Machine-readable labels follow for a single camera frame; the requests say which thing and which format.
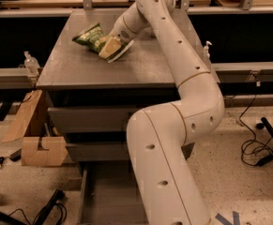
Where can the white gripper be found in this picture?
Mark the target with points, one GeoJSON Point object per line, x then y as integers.
{"type": "Point", "coordinates": [122, 30]}

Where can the cardboard piece on floor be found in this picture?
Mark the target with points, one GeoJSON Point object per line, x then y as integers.
{"type": "Point", "coordinates": [44, 152]}

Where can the grey open bottom drawer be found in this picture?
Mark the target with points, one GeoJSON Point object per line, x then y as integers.
{"type": "Point", "coordinates": [110, 195]}

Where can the green jalapeno chip bag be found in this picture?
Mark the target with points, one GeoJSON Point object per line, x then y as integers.
{"type": "Point", "coordinates": [94, 38]}

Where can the grey drawer cabinet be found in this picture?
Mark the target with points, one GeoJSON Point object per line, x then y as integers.
{"type": "Point", "coordinates": [75, 76]}

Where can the clear sanitizer bottle left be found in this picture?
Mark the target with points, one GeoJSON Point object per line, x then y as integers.
{"type": "Point", "coordinates": [31, 63]}

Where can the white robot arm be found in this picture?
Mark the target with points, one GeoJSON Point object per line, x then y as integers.
{"type": "Point", "coordinates": [156, 134]}

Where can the grey top drawer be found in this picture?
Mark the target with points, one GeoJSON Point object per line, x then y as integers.
{"type": "Point", "coordinates": [90, 119]}

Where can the black power strip left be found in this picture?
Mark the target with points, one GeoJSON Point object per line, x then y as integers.
{"type": "Point", "coordinates": [54, 201]}

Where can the white pump bottle right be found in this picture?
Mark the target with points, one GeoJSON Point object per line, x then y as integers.
{"type": "Point", "coordinates": [207, 46]}

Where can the grey middle drawer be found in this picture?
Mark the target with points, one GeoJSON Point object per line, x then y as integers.
{"type": "Point", "coordinates": [98, 151]}

